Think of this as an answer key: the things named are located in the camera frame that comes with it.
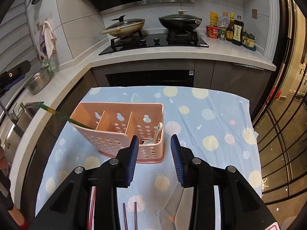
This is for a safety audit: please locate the white ceramic soup spoon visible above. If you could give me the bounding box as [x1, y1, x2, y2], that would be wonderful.
[143, 121, 164, 145]

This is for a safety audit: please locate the maroon chopstick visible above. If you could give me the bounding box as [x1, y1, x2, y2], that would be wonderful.
[122, 203, 129, 230]
[134, 201, 138, 230]

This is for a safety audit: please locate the green chopstick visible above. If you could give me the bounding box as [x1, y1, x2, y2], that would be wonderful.
[38, 102, 93, 130]

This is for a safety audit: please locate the bright red chopstick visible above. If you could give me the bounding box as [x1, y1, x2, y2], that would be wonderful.
[87, 186, 96, 230]

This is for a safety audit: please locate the person's left hand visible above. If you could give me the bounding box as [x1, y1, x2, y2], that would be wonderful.
[0, 147, 8, 173]

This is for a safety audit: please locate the stainless steel pot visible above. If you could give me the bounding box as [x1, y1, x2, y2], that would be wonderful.
[25, 67, 51, 95]

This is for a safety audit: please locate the green dish soap bottle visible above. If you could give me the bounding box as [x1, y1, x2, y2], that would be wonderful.
[40, 56, 54, 77]

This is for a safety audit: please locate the purple hanging cloth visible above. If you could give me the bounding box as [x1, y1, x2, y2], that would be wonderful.
[40, 28, 47, 56]

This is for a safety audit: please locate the pink perforated utensil holder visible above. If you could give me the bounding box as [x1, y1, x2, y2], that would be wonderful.
[70, 102, 165, 163]

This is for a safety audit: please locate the chrome sink faucet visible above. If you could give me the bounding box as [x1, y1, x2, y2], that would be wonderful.
[0, 102, 26, 125]

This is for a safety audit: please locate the blue patterned tablecloth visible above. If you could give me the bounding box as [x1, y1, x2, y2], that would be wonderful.
[35, 86, 263, 230]

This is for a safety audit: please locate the white hanging towel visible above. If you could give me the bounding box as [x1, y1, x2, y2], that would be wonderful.
[42, 20, 57, 59]

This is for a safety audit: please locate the stainless steel sink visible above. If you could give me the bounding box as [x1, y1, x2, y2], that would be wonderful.
[2, 103, 39, 167]

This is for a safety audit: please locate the beige frying pan with lid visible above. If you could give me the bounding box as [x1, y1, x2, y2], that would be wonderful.
[101, 15, 146, 37]

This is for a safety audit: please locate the black gas stove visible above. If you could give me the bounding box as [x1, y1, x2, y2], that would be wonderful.
[99, 30, 209, 56]

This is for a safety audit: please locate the red instant noodle cup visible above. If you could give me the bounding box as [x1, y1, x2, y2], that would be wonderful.
[206, 25, 221, 39]

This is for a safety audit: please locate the small green jar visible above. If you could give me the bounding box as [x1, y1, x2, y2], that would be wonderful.
[219, 28, 226, 40]

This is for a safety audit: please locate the soy sauce bottle yellow cap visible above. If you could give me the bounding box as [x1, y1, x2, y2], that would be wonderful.
[226, 12, 234, 42]

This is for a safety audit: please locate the small condiment jars tray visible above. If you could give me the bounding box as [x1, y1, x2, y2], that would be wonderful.
[241, 30, 257, 51]

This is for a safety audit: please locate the black wok with lid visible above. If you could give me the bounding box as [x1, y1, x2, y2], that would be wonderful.
[158, 10, 202, 32]

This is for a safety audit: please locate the yellow seasoning packet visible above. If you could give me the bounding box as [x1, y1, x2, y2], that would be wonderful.
[210, 12, 219, 27]

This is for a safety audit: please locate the clear plastic bottle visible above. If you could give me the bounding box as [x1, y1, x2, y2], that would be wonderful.
[218, 12, 229, 29]

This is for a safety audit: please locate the dark vinegar bottle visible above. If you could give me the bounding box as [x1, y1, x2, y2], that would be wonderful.
[232, 15, 244, 46]

